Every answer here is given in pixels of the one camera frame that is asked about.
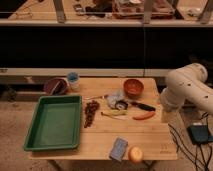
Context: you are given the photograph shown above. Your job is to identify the bunch of dark grapes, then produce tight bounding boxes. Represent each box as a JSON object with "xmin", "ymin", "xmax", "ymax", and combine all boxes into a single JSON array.
[{"xmin": 84, "ymin": 100, "xmax": 100, "ymax": 128}]

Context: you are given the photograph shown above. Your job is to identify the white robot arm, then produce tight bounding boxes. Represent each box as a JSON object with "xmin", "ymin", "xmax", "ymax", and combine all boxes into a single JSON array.
[{"xmin": 160, "ymin": 63, "xmax": 213, "ymax": 116}]

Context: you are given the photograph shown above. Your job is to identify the red bowl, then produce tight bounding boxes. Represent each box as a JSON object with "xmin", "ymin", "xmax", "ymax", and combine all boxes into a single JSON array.
[{"xmin": 123, "ymin": 79, "xmax": 144, "ymax": 98}]

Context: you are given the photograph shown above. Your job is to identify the dark purple bowl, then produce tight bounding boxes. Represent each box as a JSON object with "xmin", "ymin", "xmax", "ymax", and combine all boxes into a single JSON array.
[{"xmin": 44, "ymin": 78, "xmax": 68, "ymax": 95}]

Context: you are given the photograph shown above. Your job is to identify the yellow banana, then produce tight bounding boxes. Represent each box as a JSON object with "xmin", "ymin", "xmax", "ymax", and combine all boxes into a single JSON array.
[{"xmin": 101, "ymin": 110, "xmax": 127, "ymax": 117}]

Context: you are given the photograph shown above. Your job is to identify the wooden table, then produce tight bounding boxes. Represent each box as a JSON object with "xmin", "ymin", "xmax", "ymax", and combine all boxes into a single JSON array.
[{"xmin": 29, "ymin": 78, "xmax": 177, "ymax": 160}]

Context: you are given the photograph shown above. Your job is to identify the blue lidded plastic cup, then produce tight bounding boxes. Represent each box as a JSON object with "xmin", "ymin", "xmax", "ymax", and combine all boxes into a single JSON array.
[{"xmin": 67, "ymin": 72, "xmax": 79, "ymax": 91}]

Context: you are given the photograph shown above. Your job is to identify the red chili pepper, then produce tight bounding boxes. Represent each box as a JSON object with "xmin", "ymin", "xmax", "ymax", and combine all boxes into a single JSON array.
[{"xmin": 133, "ymin": 111, "xmax": 155, "ymax": 120}]

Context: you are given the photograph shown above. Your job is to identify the green plastic tray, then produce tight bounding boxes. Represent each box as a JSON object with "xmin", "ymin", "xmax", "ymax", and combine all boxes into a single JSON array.
[{"xmin": 24, "ymin": 95, "xmax": 82, "ymax": 151}]

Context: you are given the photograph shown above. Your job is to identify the blue sponge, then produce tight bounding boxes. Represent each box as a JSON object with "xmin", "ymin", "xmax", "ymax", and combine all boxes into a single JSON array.
[{"xmin": 109, "ymin": 138, "xmax": 128, "ymax": 162}]

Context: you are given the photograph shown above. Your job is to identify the orange fruit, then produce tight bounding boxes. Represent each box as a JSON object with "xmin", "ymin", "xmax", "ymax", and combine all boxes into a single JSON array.
[{"xmin": 128, "ymin": 146, "xmax": 143, "ymax": 163}]

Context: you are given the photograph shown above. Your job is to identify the wooden handled utensil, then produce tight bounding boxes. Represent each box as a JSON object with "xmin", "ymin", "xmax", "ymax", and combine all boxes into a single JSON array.
[{"xmin": 84, "ymin": 95, "xmax": 108, "ymax": 100}]

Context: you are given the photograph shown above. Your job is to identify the black handled knife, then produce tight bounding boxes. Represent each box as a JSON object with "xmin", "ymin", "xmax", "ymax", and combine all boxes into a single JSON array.
[{"xmin": 130, "ymin": 101, "xmax": 156, "ymax": 111}]

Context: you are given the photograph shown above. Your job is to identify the black cables on floor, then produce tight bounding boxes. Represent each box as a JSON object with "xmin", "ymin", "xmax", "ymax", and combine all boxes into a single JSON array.
[{"xmin": 167, "ymin": 112, "xmax": 213, "ymax": 171}]

